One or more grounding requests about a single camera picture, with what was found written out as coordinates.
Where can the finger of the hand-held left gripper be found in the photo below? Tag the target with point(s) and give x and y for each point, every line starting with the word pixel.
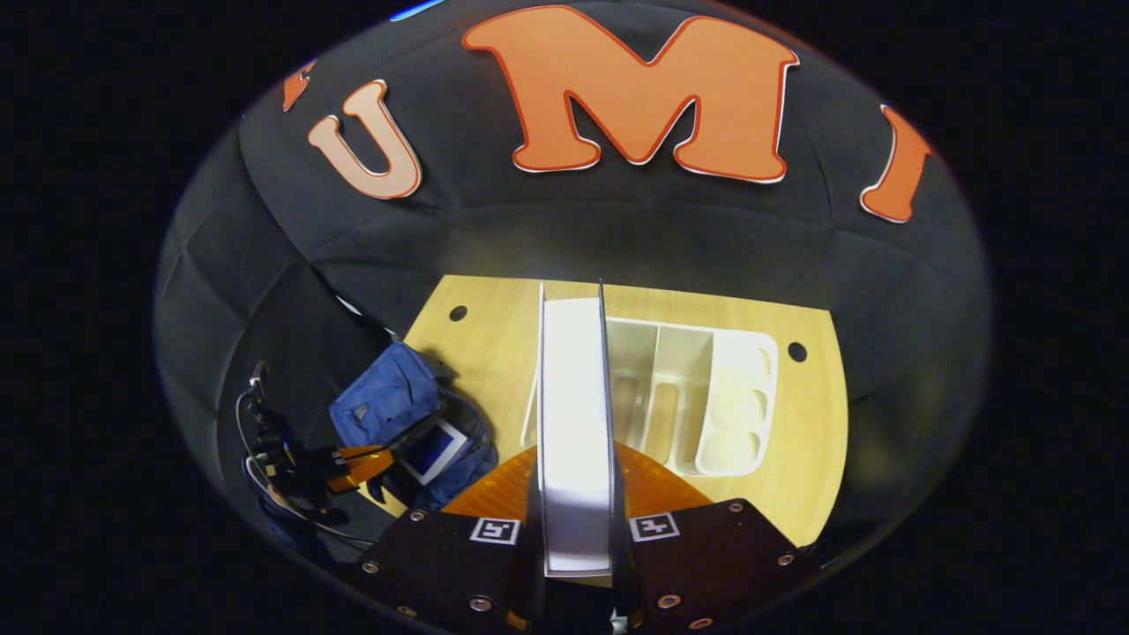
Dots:
pixel 353 478
pixel 366 455

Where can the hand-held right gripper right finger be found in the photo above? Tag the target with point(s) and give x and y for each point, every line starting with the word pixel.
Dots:
pixel 706 564

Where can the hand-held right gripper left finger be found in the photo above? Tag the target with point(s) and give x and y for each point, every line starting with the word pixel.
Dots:
pixel 450 564

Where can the blue fabric schoolbag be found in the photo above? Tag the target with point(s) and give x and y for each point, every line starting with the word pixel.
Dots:
pixel 384 397

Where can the white plastic bookshelf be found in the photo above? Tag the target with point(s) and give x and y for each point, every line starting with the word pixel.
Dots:
pixel 688 397

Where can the grey portrait cover book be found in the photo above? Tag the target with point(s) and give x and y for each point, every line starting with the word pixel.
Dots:
pixel 573 441

